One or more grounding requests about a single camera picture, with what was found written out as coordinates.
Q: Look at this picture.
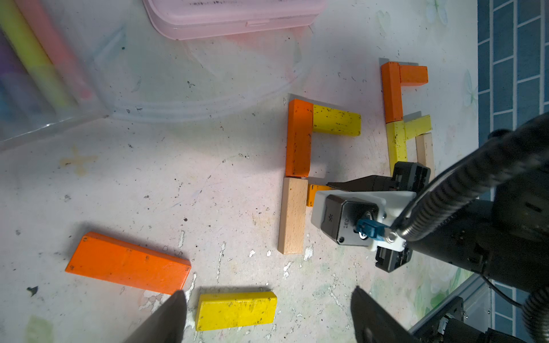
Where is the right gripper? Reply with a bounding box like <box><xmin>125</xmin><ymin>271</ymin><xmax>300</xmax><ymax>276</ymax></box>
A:
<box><xmin>327</xmin><ymin>161</ymin><xmax>430</xmax><ymax>272</ymax></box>

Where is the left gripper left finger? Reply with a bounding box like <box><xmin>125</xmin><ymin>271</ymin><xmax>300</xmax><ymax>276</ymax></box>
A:
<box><xmin>124</xmin><ymin>290</ymin><xmax>187</xmax><ymax>343</ymax></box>

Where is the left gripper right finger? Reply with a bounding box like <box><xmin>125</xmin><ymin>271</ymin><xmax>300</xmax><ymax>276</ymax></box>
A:
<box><xmin>350</xmin><ymin>286</ymin><xmax>420</xmax><ymax>343</ymax></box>

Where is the yellow block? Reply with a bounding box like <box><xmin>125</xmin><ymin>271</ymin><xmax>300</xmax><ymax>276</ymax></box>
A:
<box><xmin>386</xmin><ymin>121</ymin><xmax>407</xmax><ymax>175</ymax></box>
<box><xmin>195</xmin><ymin>292</ymin><xmax>277</xmax><ymax>332</ymax></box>
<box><xmin>405</xmin><ymin>115</ymin><xmax>433</xmax><ymax>140</ymax></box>
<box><xmin>313</xmin><ymin>104</ymin><xmax>361</xmax><ymax>137</ymax></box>

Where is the orange block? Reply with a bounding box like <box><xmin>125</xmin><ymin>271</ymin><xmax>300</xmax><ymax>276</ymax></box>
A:
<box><xmin>65</xmin><ymin>232</ymin><xmax>192</xmax><ymax>294</ymax></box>
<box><xmin>285</xmin><ymin>99</ymin><xmax>313</xmax><ymax>177</ymax></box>
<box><xmin>381</xmin><ymin>61</ymin><xmax>403</xmax><ymax>124</ymax></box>
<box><xmin>399</xmin><ymin>64</ymin><xmax>429</xmax><ymax>87</ymax></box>
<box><xmin>307</xmin><ymin>184</ymin><xmax>333</xmax><ymax>207</ymax></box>

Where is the natural wood block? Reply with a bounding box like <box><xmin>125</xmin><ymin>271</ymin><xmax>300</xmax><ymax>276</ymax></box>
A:
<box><xmin>277</xmin><ymin>177</ymin><xmax>308</xmax><ymax>254</ymax></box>
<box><xmin>415</xmin><ymin>133</ymin><xmax>435</xmax><ymax>181</ymax></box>

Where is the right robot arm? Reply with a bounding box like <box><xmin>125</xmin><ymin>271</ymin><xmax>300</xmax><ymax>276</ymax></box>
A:
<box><xmin>312</xmin><ymin>157</ymin><xmax>548</xmax><ymax>342</ymax></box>

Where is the pink pencil case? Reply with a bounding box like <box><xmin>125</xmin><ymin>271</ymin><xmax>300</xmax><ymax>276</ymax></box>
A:
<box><xmin>143</xmin><ymin>0</ymin><xmax>327</xmax><ymax>41</ymax></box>

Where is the coloured marker box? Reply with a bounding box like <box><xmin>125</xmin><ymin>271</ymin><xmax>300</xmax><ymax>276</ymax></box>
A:
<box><xmin>1</xmin><ymin>1</ymin><xmax>107</xmax><ymax>149</ymax></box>

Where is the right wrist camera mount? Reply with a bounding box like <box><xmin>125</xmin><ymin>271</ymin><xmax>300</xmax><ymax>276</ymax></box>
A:
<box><xmin>311</xmin><ymin>190</ymin><xmax>416</xmax><ymax>252</ymax></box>

